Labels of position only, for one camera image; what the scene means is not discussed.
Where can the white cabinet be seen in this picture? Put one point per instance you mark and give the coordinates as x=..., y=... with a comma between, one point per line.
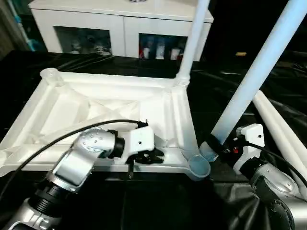
x=120, y=28

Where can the black mat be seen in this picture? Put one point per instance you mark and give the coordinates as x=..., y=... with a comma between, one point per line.
x=168, y=203

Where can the white plastic table top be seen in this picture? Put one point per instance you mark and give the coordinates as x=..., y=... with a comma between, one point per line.
x=108, y=95

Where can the small yellow label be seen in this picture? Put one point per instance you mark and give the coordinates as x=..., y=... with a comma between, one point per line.
x=241, y=53

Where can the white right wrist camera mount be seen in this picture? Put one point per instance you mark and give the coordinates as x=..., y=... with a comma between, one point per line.
x=251, y=134

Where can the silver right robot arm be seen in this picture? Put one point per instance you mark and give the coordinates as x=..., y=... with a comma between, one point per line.
x=273, y=187

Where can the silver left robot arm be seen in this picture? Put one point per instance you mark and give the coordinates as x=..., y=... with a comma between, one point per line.
x=79, y=158

